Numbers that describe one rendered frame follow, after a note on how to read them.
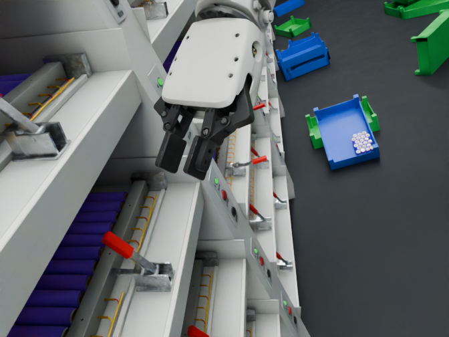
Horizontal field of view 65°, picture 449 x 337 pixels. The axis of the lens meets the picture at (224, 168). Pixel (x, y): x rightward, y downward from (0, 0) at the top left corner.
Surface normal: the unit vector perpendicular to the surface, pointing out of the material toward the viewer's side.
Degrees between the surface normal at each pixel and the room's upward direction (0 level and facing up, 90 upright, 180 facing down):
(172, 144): 99
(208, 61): 34
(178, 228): 18
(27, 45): 90
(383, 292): 0
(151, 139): 90
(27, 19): 90
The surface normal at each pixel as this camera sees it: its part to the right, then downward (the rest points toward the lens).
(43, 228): 0.99, -0.04
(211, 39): -0.48, -0.28
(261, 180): -0.10, -0.79
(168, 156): 0.82, 0.18
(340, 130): -0.40, -0.49
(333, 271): -0.39, -0.75
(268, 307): -0.07, 0.61
